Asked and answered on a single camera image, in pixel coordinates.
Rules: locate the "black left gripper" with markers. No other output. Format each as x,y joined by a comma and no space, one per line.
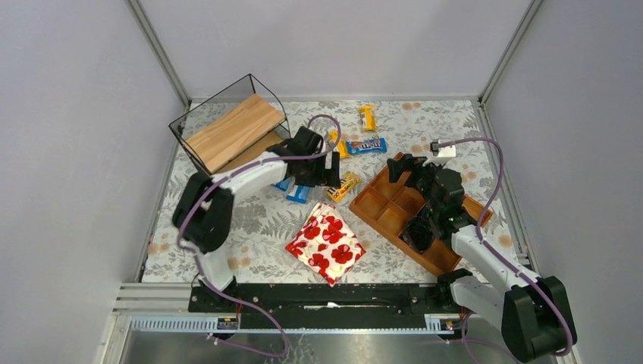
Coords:
325,170

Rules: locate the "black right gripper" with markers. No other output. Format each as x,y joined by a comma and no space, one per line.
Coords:
409,169

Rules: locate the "yellow m&m candy bag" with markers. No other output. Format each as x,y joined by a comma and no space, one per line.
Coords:
348,181

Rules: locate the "blue white candy bar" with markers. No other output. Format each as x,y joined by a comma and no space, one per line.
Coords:
298,194
283,185

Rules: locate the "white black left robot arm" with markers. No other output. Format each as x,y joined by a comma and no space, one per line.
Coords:
203,215

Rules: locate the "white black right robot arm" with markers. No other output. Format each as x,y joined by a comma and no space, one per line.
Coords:
532,313

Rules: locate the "yellow candy bar near centre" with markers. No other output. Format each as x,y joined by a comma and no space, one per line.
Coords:
340,144

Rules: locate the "yellow candy bar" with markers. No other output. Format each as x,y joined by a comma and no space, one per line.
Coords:
368,118
340,144

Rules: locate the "blue m&m candy bag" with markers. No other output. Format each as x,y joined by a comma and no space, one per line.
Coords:
367,146

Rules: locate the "yellow candy bar far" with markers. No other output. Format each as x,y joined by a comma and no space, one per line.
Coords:
368,118

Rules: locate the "floral patterned table mat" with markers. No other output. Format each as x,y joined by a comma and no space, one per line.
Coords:
274,240

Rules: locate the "brown wooden divided tray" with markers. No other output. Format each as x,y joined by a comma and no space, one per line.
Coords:
382,211

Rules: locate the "red poppy folded cloth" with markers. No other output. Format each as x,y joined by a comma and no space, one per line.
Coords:
326,244

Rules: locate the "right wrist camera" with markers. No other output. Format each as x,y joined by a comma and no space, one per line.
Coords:
442,149

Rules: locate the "black wire wooden shelf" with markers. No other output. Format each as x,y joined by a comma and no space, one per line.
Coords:
232,127

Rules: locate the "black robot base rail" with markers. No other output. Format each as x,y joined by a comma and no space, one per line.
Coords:
319,307

